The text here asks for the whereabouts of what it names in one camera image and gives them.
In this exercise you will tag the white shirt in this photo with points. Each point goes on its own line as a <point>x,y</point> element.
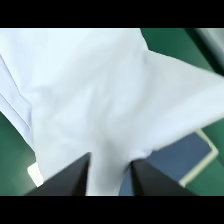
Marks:
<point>100,93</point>

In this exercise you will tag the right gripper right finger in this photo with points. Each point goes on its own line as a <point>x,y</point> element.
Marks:
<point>151,181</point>

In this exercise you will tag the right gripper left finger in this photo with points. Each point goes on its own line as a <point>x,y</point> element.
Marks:
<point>68,181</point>

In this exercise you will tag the beige garment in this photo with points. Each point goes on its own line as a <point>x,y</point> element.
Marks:
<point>213,152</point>

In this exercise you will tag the blue garment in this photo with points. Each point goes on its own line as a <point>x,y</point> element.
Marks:
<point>180,156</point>

